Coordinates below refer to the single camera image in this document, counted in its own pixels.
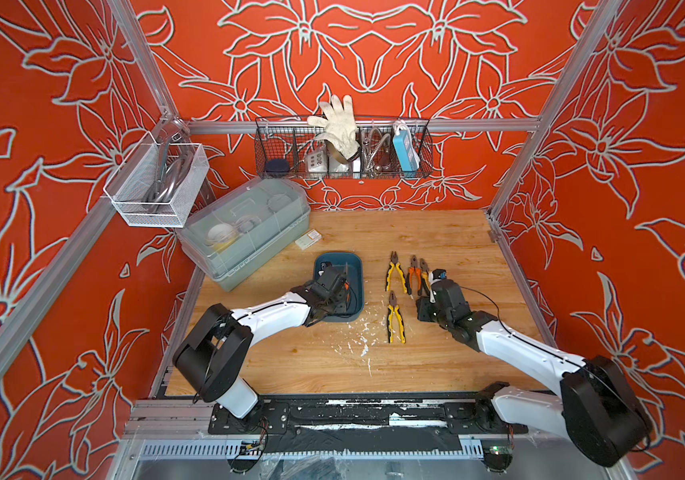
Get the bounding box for black mounting base rail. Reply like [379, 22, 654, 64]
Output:
[208, 392, 528, 436]

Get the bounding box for light blue box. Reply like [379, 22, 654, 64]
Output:
[391, 120, 420, 175]

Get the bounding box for white power strip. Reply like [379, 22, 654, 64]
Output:
[304, 146, 328, 177]

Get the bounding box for teal plastic storage box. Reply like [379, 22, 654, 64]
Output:
[314, 251, 364, 323]

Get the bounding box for dark round can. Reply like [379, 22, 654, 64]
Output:
[264, 158, 290, 178]

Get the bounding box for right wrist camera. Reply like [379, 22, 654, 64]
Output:
[429, 269, 447, 285]

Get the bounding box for white work glove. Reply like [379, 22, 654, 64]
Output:
[306, 95, 359, 162]

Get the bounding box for yellow black combination pliers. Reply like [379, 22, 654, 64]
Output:
[385, 251, 409, 294]

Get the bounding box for small white orange carton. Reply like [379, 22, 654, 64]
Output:
[294, 229, 322, 250]

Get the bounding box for translucent grey tool case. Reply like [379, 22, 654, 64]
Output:
[178, 178, 310, 292]

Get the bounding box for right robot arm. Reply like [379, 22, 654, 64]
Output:
[415, 277, 652, 467]

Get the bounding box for orange yellow black pliers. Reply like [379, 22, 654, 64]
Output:
[417, 258, 431, 298]

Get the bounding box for black wire wall basket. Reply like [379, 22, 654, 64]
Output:
[254, 116, 437, 180]

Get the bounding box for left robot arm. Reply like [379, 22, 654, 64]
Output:
[172, 265, 363, 420]

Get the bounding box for white mesh wall basket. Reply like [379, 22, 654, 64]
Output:
[104, 133, 208, 229]

